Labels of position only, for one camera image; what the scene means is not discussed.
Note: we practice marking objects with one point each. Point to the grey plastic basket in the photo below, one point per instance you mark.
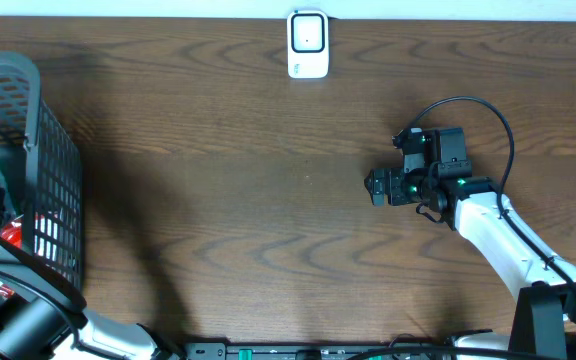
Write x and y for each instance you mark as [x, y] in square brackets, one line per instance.
[42, 169]

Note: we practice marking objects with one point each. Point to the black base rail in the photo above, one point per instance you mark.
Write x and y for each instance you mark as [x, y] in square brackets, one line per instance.
[219, 349]

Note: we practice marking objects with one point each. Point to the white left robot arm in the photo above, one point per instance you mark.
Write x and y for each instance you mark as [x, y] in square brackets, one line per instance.
[43, 316]

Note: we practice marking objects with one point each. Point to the white barcode scanner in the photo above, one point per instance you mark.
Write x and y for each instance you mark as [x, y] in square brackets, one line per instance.
[308, 53]

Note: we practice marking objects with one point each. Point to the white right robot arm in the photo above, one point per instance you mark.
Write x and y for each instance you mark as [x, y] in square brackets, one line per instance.
[473, 208]

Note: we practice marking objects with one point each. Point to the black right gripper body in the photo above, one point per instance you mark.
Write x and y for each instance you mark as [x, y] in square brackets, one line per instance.
[378, 186]

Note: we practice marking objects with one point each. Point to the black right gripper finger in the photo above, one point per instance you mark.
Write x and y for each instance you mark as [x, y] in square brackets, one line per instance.
[377, 198]
[369, 181]

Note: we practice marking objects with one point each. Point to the red packaged item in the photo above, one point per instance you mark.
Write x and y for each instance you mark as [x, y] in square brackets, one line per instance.
[12, 231]

